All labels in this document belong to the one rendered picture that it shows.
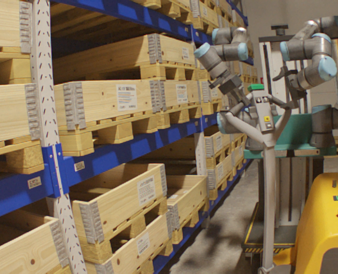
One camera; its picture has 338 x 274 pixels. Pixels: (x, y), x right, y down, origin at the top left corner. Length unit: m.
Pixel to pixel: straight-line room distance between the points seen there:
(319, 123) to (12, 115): 1.74
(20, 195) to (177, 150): 2.28
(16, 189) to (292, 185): 1.88
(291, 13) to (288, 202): 5.33
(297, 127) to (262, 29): 5.08
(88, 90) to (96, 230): 0.67
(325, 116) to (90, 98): 1.43
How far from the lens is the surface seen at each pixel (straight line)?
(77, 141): 1.39
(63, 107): 1.42
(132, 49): 2.23
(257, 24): 7.11
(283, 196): 2.38
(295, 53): 1.31
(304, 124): 2.17
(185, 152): 3.20
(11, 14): 1.21
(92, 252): 1.56
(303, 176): 2.29
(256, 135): 1.46
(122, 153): 1.76
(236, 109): 1.42
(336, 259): 1.17
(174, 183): 3.09
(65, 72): 2.65
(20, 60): 1.19
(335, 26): 1.83
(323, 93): 6.93
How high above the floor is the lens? 1.40
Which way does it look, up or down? 7 degrees down
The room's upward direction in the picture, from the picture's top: 6 degrees counter-clockwise
